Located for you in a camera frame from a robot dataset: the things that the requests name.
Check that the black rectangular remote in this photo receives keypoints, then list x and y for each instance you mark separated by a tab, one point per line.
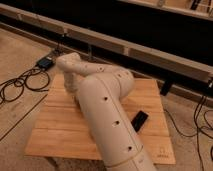
138	121

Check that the wooden board table top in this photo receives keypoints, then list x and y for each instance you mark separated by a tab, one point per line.
61	131

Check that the long wooden rail frame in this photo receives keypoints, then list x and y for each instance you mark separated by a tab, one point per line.
151	56

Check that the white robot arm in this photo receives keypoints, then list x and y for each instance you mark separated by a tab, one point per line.
99	89

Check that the black power adapter box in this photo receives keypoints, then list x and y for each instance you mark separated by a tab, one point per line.
45	63

